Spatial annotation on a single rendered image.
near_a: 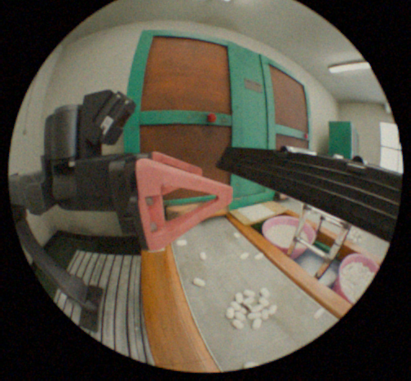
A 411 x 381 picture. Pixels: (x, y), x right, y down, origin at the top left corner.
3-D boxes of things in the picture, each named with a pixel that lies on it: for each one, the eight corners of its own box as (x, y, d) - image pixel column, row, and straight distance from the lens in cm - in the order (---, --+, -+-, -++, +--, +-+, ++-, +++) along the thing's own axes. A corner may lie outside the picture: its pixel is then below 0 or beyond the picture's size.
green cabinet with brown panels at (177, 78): (131, 211, 65) (142, 29, 89) (143, 181, 116) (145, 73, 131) (308, 182, 136) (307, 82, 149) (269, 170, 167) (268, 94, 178)
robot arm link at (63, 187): (102, 152, 20) (68, 157, 24) (79, 155, 15) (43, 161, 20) (108, 201, 21) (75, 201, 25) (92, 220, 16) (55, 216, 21)
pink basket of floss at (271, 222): (311, 266, 66) (320, 250, 60) (254, 259, 60) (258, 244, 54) (304, 232, 86) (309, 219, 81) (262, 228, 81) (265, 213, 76)
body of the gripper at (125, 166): (147, 153, 20) (103, 157, 22) (130, 161, 10) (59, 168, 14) (150, 196, 21) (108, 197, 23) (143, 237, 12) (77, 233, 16)
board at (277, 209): (244, 226, 63) (245, 224, 63) (228, 212, 74) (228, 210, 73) (288, 210, 85) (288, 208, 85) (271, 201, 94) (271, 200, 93)
